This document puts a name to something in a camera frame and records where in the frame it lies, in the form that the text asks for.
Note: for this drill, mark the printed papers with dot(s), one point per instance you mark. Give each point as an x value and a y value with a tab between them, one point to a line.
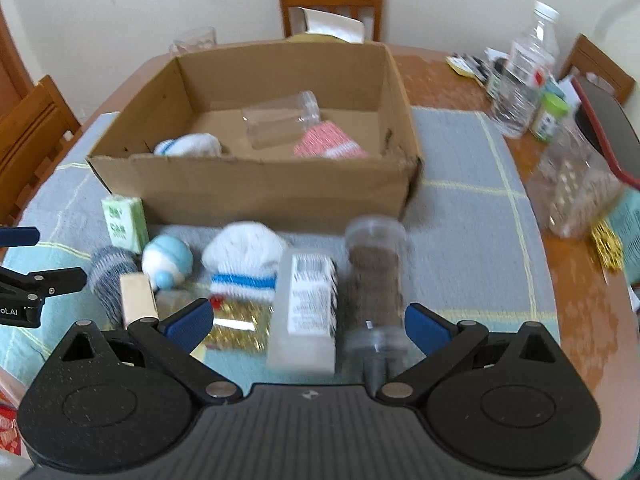
467	66

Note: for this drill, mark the small beige carton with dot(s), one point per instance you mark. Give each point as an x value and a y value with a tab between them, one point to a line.
137	297

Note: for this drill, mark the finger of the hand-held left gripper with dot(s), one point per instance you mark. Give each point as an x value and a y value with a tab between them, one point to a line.
22	236
55	280

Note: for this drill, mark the frosted white bottle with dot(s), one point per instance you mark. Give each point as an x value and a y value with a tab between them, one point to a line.
300	310

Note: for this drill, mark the white glove bundle on table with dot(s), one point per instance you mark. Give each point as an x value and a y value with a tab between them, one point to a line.
245	255

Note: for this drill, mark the tall clear water bottle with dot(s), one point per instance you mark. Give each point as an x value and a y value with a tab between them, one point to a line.
532	40

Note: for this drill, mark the brown cardboard box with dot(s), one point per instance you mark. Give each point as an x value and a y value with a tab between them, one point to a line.
250	190

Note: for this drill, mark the dark lid jar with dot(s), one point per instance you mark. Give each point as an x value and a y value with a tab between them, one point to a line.
496	80

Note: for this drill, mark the red rimmed black tray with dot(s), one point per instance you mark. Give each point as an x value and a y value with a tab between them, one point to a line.
610	120

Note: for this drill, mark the empty clear plastic jar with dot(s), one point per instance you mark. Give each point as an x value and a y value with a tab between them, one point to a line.
280	120

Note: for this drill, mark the white glove bundle in box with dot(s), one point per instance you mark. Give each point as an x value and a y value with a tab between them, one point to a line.
192	145

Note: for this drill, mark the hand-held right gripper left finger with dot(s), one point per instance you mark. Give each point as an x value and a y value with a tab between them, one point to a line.
192	322

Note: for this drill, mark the green tissue pack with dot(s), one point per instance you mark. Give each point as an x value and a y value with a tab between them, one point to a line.
125	222

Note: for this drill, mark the green lid jar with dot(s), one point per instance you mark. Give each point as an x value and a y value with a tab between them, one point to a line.
550	117

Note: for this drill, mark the clear plastic bag of items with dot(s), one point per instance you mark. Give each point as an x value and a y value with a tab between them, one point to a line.
575	185

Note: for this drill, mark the grey striped sock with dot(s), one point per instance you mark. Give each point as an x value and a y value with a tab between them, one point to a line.
110	280

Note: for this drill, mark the red printed packet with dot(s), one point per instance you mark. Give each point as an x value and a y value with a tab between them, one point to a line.
7	430

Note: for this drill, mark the gold clips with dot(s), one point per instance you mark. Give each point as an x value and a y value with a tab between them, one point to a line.
607	247

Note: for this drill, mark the blue and white sock ball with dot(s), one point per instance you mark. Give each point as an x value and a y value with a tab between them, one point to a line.
167	260

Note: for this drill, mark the blue checked table cloth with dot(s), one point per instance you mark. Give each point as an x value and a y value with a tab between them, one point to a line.
465	240

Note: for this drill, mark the clear jar with brown contents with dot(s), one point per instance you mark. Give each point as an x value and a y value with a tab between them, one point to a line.
375	280

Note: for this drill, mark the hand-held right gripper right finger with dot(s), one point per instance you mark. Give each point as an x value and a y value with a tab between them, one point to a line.
425	327

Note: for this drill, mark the white tissue paper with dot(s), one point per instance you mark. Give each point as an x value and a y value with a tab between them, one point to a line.
325	22

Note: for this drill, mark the teal packet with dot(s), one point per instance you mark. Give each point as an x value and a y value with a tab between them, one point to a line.
630	230

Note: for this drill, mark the pink and white knit sock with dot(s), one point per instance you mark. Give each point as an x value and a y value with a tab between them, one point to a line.
325	142

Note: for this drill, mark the small clear ribbed bottle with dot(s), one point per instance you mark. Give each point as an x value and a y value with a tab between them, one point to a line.
512	107

